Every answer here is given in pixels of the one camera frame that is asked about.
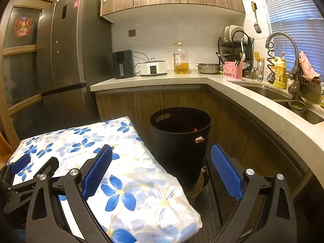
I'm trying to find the white soap bottle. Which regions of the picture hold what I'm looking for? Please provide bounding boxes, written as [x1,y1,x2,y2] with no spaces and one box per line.
[263,54,272,83]

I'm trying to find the black power cable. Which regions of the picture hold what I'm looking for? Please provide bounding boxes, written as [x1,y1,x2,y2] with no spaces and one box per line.
[133,51,152,76]

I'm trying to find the beige kitchen countertop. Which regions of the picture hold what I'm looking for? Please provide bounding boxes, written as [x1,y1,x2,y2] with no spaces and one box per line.
[90,72,324,190]

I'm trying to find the white spoon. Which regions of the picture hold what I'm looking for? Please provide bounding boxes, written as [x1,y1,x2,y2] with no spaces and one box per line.
[239,38,246,62]

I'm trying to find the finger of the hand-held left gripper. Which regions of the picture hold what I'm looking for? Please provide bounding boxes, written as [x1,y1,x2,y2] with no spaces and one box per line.
[7,156,60,194]
[0,154,31,188]

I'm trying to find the black trash bin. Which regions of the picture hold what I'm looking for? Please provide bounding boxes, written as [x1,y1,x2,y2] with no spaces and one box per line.
[149,107,212,186]

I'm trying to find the small green bowl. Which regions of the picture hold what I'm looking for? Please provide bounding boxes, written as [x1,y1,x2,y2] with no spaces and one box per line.
[289,99,308,112]

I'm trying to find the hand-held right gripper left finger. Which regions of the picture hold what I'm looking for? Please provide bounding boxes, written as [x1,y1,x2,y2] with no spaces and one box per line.
[26,144,113,243]

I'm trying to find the white rice cooker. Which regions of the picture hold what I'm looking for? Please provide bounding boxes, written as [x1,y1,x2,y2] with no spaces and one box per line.
[140,58,168,77]

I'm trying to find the pink dish cloth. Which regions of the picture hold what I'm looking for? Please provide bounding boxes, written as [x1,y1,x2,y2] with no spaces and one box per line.
[299,51,321,79]

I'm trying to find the steel sink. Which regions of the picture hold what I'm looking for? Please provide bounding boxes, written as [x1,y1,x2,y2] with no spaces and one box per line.
[228,80,324,125]

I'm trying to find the wooden glass door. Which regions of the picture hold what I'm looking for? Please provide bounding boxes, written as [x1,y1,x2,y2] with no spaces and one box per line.
[0,0,59,142]

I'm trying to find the wooden base cabinet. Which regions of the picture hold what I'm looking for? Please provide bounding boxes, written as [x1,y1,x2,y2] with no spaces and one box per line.
[95,83,314,200]

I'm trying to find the steel kitchen faucet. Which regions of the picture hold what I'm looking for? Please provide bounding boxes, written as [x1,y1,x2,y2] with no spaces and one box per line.
[265,32,308,107]

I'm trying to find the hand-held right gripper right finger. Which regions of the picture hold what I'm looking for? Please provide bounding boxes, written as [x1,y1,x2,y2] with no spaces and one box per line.
[211,144,297,243]

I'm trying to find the window blinds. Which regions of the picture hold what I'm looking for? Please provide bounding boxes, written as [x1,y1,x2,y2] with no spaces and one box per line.
[257,0,324,71]

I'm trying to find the green white drink can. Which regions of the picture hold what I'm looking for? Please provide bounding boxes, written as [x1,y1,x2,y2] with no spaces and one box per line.
[256,61,265,82]

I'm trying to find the black air fryer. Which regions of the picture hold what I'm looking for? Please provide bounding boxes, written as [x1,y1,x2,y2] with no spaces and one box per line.
[113,50,134,79]

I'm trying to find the red round door decoration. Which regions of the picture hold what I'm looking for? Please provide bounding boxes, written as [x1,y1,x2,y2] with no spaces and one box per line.
[13,16,34,39]

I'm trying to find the hanging metal spatula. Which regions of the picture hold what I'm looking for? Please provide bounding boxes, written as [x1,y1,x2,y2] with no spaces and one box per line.
[251,1,262,34]

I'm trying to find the cooking oil bottle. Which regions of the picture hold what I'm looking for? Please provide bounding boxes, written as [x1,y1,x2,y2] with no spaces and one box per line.
[173,42,189,75]

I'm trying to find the dark grey refrigerator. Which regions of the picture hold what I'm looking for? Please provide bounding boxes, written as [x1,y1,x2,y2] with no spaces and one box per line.
[36,0,113,129]

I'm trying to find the black dish rack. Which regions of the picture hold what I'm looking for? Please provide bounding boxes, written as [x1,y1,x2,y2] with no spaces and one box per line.
[218,30,254,79]

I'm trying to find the pink utensil holder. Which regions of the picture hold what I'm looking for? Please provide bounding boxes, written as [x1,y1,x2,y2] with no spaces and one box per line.
[223,61,243,79]

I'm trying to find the yellow detergent bottle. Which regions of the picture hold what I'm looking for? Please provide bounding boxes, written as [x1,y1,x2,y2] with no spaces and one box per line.
[270,53,287,90]

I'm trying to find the steel bowl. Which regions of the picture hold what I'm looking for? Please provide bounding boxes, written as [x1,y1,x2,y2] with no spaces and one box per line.
[196,63,221,75]

